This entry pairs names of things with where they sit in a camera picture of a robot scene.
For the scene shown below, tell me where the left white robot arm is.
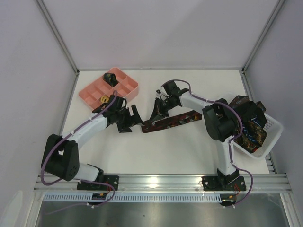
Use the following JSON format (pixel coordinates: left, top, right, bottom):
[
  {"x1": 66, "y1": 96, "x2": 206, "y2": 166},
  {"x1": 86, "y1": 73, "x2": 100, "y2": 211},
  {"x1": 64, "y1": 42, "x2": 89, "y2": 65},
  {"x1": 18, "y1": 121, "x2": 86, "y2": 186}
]
[{"x1": 40, "y1": 95, "x2": 143, "y2": 186}]

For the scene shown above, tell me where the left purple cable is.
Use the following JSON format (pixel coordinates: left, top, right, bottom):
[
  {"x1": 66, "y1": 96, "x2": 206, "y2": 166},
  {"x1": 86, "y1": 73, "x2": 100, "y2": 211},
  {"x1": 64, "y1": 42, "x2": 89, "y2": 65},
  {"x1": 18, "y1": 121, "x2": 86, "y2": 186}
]
[{"x1": 39, "y1": 90, "x2": 118, "y2": 215}]

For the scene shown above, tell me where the white plastic basket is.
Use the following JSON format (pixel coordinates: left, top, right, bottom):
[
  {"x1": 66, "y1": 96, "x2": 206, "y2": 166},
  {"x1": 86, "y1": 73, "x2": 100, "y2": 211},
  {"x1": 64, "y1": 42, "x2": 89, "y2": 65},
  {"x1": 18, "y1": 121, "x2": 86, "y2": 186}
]
[{"x1": 233, "y1": 111, "x2": 283, "y2": 160}]

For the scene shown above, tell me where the right aluminium frame post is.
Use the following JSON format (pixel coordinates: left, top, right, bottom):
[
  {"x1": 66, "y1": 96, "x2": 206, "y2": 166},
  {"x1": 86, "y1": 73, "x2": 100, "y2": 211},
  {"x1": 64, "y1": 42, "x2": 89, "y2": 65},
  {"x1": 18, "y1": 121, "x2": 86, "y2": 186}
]
[{"x1": 242, "y1": 0, "x2": 287, "y2": 74}]

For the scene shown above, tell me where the left aluminium frame post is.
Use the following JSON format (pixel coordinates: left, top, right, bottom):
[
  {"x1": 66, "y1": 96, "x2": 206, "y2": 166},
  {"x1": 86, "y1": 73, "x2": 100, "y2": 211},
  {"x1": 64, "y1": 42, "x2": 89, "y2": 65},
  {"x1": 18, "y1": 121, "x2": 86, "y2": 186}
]
[{"x1": 34, "y1": 0, "x2": 79, "y2": 77}]

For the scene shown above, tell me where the aluminium front rail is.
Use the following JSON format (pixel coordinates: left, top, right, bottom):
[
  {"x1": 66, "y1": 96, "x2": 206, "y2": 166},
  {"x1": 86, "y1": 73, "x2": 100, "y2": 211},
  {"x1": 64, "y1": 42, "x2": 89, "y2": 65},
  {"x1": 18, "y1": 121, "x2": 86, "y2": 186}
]
[{"x1": 34, "y1": 174, "x2": 292, "y2": 193}]

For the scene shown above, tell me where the dark red patterned tie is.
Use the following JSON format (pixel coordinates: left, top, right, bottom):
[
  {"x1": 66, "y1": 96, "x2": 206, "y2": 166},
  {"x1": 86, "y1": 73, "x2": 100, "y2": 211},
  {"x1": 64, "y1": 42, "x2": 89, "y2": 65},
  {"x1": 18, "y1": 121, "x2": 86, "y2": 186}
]
[{"x1": 141, "y1": 111, "x2": 202, "y2": 133}]

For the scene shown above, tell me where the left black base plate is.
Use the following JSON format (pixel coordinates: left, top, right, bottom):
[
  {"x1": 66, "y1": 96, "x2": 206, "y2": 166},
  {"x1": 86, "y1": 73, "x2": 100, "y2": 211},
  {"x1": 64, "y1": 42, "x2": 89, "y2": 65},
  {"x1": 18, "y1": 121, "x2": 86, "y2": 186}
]
[{"x1": 76, "y1": 175, "x2": 119, "y2": 191}]

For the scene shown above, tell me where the white slotted cable duct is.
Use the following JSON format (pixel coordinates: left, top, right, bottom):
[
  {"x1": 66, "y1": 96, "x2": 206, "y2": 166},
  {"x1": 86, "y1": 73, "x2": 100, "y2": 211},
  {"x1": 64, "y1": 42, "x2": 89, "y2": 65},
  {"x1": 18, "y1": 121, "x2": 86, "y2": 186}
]
[{"x1": 43, "y1": 192, "x2": 222, "y2": 203}]

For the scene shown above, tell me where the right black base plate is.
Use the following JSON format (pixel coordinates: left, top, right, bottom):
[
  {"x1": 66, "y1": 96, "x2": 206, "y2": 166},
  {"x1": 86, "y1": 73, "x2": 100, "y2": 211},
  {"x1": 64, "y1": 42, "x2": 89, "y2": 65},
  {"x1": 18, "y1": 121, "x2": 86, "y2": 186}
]
[{"x1": 202, "y1": 175, "x2": 247, "y2": 192}]

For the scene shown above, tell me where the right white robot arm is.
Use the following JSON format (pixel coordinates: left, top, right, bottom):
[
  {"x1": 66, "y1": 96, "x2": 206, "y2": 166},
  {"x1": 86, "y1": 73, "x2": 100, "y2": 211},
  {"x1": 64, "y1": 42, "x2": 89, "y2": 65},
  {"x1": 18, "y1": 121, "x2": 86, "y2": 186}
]
[{"x1": 146, "y1": 80, "x2": 244, "y2": 191}]

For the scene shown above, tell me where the rolled yellow patterned tie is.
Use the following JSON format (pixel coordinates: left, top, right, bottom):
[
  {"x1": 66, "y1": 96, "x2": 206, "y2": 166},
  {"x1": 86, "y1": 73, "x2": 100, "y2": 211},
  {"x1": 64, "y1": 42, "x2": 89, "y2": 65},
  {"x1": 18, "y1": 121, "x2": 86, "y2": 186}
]
[{"x1": 100, "y1": 95, "x2": 109, "y2": 104}]

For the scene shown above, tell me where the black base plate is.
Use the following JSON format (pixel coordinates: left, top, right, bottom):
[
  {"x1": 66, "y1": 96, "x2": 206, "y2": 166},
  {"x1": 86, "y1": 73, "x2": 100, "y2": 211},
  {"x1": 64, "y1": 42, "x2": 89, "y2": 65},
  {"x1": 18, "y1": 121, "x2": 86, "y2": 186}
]
[
  {"x1": 202, "y1": 175, "x2": 247, "y2": 192},
  {"x1": 76, "y1": 175, "x2": 119, "y2": 191}
]

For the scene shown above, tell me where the aluminium frame post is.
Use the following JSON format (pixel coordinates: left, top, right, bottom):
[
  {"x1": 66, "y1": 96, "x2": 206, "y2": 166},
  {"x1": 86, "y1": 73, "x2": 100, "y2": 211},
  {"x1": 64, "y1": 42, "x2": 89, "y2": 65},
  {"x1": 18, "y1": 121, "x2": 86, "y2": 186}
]
[
  {"x1": 242, "y1": 0, "x2": 287, "y2": 74},
  {"x1": 34, "y1": 0, "x2": 79, "y2": 77}
]

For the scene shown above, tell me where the rolled black yellow tie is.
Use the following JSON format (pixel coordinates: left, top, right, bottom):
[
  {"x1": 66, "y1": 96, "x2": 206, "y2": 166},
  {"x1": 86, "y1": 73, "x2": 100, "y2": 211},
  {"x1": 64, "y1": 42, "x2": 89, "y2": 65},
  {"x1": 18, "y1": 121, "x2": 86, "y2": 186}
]
[{"x1": 103, "y1": 73, "x2": 119, "y2": 87}]

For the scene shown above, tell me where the pile of dark ties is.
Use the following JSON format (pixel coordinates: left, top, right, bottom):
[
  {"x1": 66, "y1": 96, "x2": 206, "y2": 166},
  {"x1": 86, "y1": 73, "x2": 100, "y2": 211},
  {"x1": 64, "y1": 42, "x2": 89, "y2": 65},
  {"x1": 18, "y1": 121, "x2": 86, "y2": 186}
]
[{"x1": 230, "y1": 96, "x2": 267, "y2": 154}]

